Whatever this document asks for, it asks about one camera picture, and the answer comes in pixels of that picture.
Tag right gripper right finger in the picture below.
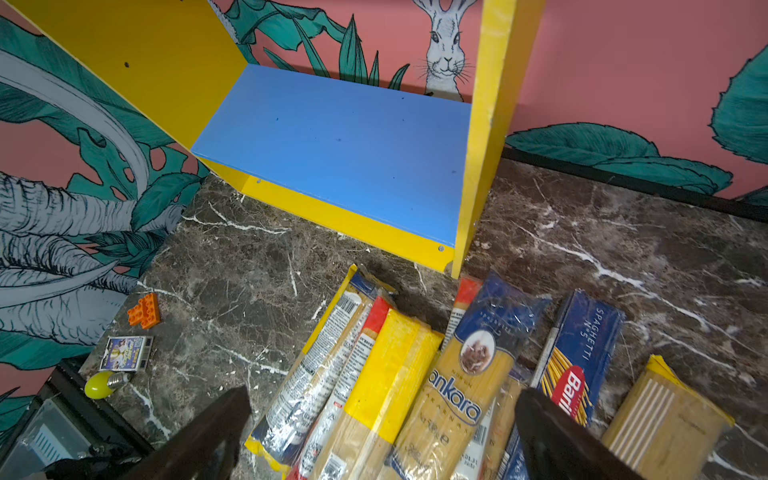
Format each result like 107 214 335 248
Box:
515 388 641 480

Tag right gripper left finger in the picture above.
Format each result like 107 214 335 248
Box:
123 385 251 479

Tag blue yellow-ended spaghetti bag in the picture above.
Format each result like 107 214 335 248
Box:
245 264 396 479

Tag Ankara spaghetti bag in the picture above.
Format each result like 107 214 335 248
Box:
378 272 551 479

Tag yellow-topped spaghetti bag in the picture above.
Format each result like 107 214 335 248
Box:
310 310 444 479

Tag yellow shelf pink blue boards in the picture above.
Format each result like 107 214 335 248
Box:
13 1 545 277

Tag blue Barilla spaghetti box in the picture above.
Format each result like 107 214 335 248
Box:
495 289 626 480

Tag red-ended labelled spaghetti bag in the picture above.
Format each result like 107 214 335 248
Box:
430 273 537 479

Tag yellow Pastatime spaghetti bag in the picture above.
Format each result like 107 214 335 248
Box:
601 355 735 479

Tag yellow green egg toy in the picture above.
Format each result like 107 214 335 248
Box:
83 371 133 400

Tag small colourful card box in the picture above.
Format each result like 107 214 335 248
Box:
99 336 154 372

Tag orange toy brick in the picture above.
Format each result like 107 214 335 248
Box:
128 292 162 330

